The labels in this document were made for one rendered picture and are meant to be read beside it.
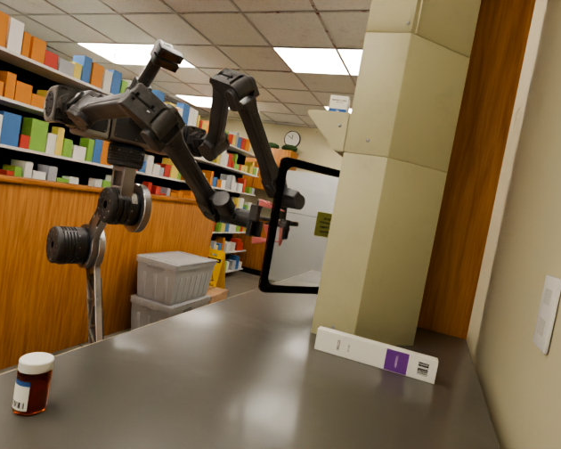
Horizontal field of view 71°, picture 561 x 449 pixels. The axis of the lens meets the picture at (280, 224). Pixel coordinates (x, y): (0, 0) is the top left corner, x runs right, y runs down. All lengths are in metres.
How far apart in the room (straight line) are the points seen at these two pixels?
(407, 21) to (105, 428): 1.01
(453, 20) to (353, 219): 0.56
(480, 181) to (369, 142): 0.47
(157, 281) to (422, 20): 2.66
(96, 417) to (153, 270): 2.67
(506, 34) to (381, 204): 0.72
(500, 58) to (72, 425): 1.39
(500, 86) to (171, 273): 2.49
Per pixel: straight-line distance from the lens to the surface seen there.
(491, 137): 1.39
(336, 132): 1.04
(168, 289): 3.19
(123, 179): 1.63
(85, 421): 0.61
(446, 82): 1.14
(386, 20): 1.12
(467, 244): 1.36
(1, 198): 2.64
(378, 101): 1.04
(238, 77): 1.35
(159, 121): 1.07
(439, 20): 1.16
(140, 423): 0.61
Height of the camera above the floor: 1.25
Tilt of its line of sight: 3 degrees down
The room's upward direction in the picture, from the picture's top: 10 degrees clockwise
